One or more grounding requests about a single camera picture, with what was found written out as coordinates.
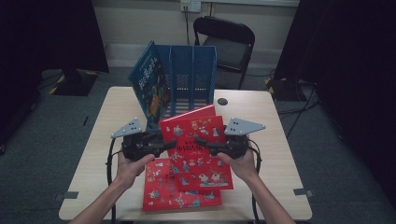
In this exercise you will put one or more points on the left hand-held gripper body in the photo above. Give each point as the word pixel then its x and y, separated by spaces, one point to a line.
pixel 137 149

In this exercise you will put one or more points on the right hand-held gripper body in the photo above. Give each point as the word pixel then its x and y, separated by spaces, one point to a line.
pixel 236 146

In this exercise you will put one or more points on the red picture book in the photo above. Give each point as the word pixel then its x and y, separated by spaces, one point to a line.
pixel 199 130
pixel 162 193

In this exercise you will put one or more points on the blue monster picture book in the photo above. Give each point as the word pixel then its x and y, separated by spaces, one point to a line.
pixel 149 84

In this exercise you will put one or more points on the blue plastic file rack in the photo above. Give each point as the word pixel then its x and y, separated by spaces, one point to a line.
pixel 202 62

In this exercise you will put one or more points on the person's right hand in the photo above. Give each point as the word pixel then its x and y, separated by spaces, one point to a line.
pixel 244 168

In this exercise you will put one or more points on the person's left hand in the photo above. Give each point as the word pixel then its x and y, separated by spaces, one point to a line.
pixel 130 172

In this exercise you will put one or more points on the black round table grommet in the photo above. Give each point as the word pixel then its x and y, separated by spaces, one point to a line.
pixel 222 101

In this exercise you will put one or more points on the small black floor strip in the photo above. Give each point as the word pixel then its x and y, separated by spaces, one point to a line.
pixel 85 120

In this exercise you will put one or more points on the black stand base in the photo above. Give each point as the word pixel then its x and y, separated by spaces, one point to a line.
pixel 283 90
pixel 74 84

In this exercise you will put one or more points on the grey tape strip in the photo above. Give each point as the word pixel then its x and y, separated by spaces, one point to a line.
pixel 303 193
pixel 70 195

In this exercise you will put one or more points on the black folding chair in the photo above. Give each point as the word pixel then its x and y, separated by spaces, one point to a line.
pixel 224 29

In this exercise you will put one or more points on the black curtain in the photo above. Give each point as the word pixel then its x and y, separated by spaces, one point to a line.
pixel 342 46
pixel 46 31

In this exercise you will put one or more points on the white wall power socket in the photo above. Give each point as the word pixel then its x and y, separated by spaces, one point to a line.
pixel 194 5

